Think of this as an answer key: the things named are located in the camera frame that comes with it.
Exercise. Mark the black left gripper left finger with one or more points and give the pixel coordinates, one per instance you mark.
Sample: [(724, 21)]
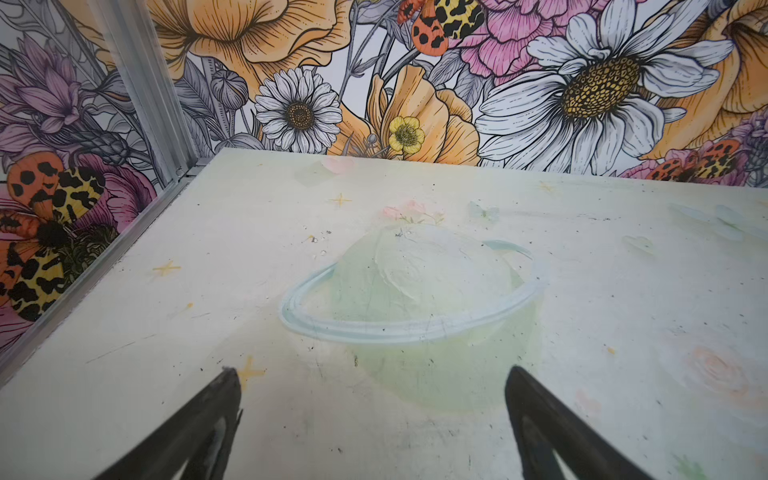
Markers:
[(194, 443)]

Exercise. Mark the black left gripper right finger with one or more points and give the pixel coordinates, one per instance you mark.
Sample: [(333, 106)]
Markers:
[(547, 431)]

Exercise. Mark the aluminium left corner post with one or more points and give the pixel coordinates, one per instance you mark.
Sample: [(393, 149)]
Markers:
[(131, 38)]

